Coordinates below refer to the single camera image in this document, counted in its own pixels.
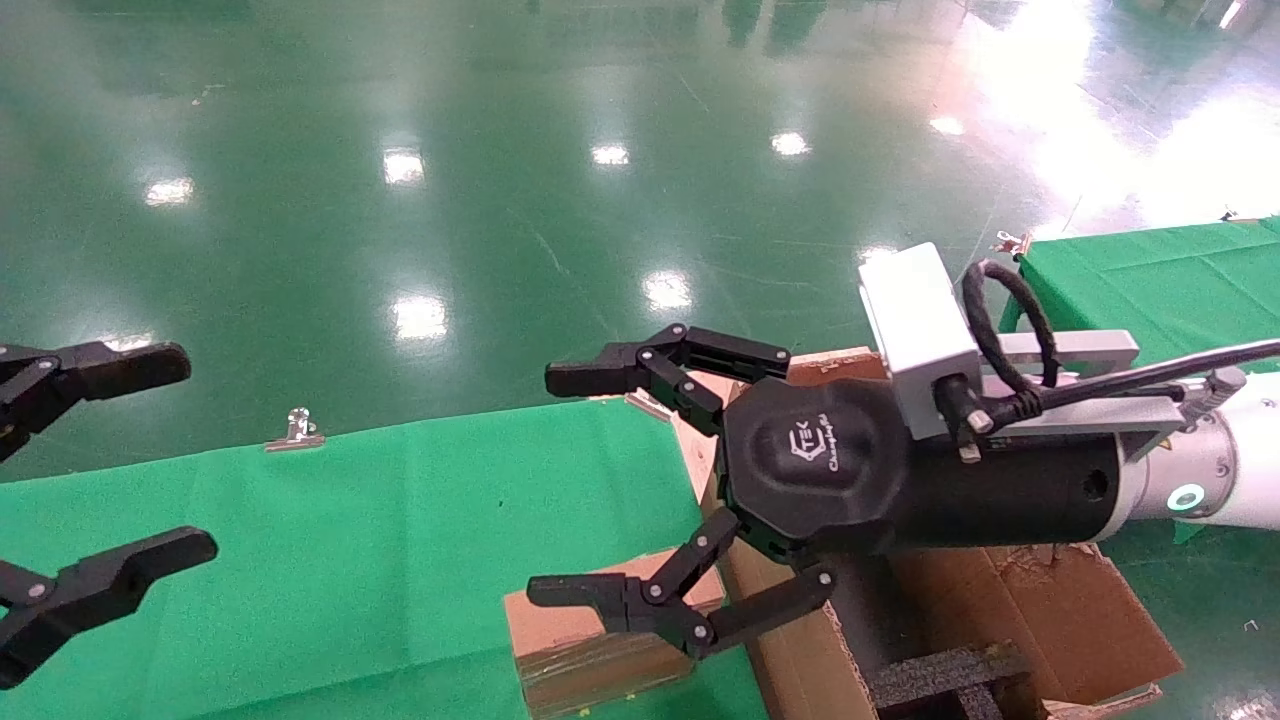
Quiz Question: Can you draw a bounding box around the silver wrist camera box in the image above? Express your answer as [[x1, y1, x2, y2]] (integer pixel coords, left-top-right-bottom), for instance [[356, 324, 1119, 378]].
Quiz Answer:
[[858, 243, 986, 441]]

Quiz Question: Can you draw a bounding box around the silver camera mounting bracket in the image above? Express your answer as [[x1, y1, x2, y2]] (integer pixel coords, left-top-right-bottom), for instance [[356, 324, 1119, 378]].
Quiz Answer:
[[975, 330, 1246, 461]]

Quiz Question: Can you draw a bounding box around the large open brown carton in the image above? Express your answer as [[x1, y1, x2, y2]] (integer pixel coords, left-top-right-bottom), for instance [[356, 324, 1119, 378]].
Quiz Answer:
[[700, 345, 1186, 720]]

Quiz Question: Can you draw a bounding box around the large green table cloth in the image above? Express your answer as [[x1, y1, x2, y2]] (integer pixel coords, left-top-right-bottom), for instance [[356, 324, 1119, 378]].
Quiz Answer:
[[0, 398, 771, 720]]

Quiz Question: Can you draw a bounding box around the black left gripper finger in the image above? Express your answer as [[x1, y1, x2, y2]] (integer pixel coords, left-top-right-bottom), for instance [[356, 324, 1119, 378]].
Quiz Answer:
[[0, 342, 191, 461], [0, 527, 218, 691]]

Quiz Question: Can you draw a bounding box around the small brown cardboard box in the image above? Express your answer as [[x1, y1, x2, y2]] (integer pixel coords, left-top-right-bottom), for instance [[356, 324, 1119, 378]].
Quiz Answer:
[[503, 548, 726, 719]]

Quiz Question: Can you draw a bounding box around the black braided camera cable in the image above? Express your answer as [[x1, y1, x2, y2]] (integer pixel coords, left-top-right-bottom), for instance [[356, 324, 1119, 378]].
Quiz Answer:
[[962, 260, 1280, 421]]

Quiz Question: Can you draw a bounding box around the black foam insert block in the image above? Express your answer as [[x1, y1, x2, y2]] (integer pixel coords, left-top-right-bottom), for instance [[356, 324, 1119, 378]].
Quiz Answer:
[[865, 645, 1036, 720]]

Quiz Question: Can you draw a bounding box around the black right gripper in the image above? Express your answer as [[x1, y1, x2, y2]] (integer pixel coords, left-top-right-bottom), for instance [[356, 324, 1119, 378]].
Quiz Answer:
[[527, 323, 1128, 659]]

